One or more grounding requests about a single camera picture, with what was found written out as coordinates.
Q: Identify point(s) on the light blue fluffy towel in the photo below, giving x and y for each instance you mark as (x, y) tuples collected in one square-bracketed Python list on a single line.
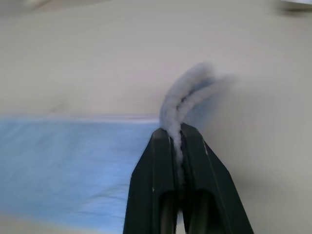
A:
[(53, 165)]

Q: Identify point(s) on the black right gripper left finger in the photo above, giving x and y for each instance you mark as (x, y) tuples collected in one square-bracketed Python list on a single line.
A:
[(148, 170)]

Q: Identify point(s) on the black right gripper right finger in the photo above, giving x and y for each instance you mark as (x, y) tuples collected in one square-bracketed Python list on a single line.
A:
[(207, 175)]

